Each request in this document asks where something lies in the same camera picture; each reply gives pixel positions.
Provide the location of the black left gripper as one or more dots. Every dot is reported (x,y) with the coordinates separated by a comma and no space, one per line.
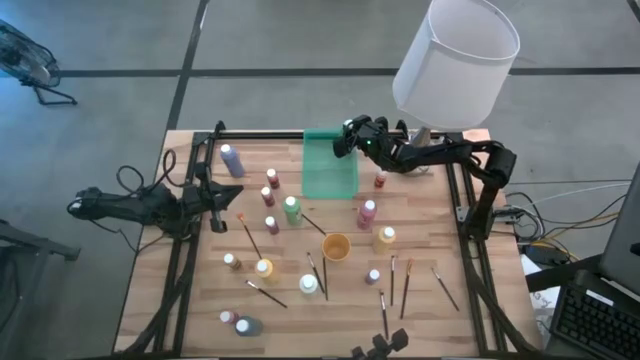
(205,197)

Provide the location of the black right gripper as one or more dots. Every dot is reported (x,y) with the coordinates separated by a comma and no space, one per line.
(372,137)

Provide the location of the large lavender paint bottle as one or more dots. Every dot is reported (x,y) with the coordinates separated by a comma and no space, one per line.
(233,162)

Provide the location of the small orange paint bottle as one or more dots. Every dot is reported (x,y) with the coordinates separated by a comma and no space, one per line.
(380,180)

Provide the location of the large pink paint bottle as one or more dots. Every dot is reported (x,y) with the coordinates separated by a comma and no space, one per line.
(366,216)

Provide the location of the large golden yellow paint bottle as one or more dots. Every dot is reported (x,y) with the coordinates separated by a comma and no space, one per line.
(266,271)

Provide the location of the large pale yellow paint bottle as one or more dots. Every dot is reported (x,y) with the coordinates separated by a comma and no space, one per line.
(383,241)

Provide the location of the large white paint bottle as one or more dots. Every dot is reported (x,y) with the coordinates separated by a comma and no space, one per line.
(308,285)

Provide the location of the large dark paint bottle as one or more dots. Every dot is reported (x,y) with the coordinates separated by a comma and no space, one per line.
(248,327)

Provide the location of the small light purple paint bottle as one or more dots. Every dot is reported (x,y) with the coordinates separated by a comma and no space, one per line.
(372,277)

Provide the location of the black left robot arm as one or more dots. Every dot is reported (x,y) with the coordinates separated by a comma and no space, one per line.
(125,207)

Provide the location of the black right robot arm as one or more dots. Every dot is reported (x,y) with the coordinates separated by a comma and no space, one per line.
(450,152)

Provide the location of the small red paint bottle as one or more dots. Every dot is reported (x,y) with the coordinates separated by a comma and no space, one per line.
(273,180)
(268,197)

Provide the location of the small magenta paint bottle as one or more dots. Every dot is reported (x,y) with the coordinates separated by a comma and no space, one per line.
(272,226)

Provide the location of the small ochre paint bottle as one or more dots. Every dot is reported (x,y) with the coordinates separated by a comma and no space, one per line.
(233,262)

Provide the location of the small pink paint bottle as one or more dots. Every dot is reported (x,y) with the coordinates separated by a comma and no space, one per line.
(229,317)

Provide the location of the green plastic tray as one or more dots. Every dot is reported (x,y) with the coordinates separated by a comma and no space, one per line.
(325,180)

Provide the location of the black pen left edge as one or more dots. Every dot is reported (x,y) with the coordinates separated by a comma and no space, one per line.
(266,294)

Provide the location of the yellow ribbed cup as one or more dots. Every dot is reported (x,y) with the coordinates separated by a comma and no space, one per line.
(336,247)

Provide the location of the table lamp with white shade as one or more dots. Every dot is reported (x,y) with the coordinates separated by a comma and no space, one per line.
(450,65)

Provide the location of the black metal stand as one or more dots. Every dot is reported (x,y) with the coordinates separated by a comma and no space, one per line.
(30,240)

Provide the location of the black power adapter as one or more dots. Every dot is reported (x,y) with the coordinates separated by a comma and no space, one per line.
(547,255)

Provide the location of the black floor fan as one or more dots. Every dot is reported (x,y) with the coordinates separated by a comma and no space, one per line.
(25,60)

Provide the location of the black desk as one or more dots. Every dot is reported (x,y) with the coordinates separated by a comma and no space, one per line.
(560,275)

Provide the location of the white printed paper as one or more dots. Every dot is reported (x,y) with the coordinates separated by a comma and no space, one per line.
(542,305)

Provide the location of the grey monitor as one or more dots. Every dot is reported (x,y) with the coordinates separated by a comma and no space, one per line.
(625,240)

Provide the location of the black keyboard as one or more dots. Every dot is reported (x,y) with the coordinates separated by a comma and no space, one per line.
(595,320)

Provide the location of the black metal table frame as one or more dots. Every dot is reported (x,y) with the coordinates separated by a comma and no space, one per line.
(260,135)

